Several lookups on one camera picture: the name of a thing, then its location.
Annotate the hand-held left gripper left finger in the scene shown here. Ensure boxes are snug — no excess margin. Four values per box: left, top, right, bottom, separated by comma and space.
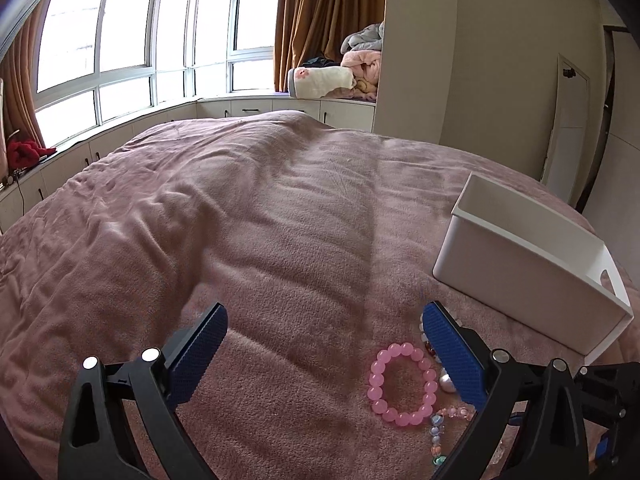
57, 302, 230, 480

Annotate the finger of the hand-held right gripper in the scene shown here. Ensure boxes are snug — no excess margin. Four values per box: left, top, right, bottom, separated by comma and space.
574, 361, 635, 467

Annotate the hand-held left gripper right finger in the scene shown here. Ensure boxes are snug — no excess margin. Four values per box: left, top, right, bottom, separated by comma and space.
421, 301, 592, 480

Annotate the pearl and dark bead bracelet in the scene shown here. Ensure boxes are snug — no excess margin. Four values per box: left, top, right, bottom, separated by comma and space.
417, 319, 458, 395

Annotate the multicolour bead bracelet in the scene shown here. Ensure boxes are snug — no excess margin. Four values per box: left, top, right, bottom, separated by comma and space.
427, 406, 478, 467

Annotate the pink bead bracelet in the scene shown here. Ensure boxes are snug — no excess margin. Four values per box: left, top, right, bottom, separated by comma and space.
367, 342, 439, 428

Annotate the white plastic storage box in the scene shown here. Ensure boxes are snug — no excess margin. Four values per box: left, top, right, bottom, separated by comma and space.
432, 172, 635, 367

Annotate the pink blanket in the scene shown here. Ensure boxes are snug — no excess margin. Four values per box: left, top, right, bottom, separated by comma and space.
0, 110, 640, 480

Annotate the white door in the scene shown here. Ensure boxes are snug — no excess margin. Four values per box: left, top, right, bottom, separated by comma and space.
540, 53, 592, 197

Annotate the red cloth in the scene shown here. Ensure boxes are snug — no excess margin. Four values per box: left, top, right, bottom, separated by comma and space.
6, 140, 57, 170

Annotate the rolled white flower-print blanket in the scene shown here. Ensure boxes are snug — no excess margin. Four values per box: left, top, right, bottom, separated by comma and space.
289, 66, 357, 99

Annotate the pink quilt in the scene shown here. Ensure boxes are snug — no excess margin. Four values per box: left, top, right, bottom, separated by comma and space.
341, 50, 381, 102

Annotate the white wardrobe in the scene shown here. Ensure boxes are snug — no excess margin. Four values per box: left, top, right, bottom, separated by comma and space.
372, 0, 461, 147

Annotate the brown curtain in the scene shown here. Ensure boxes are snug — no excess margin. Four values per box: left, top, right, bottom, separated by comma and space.
0, 5, 48, 153
274, 0, 388, 96

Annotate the bay window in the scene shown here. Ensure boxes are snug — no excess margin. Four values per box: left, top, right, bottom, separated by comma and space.
35, 0, 286, 136

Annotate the grey quilt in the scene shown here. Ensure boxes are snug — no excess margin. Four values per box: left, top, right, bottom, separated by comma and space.
341, 21, 386, 56

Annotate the black cable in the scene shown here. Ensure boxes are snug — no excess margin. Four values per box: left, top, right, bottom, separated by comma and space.
2, 169, 28, 213

